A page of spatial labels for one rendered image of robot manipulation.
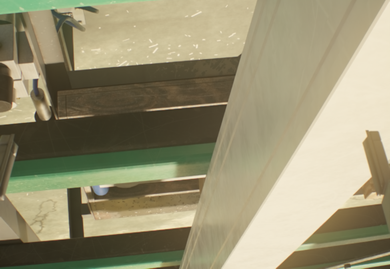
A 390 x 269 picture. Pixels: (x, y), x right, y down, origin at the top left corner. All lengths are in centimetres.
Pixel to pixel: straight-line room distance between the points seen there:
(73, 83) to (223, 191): 61
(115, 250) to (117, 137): 34
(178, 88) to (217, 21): 101
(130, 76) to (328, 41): 81
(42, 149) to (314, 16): 27
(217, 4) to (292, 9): 160
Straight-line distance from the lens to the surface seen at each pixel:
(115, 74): 97
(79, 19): 181
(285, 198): 27
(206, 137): 42
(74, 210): 156
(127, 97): 89
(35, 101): 97
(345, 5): 16
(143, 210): 153
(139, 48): 198
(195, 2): 180
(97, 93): 90
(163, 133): 42
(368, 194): 115
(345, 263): 95
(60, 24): 94
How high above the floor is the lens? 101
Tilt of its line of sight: 23 degrees down
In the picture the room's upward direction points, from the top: 172 degrees clockwise
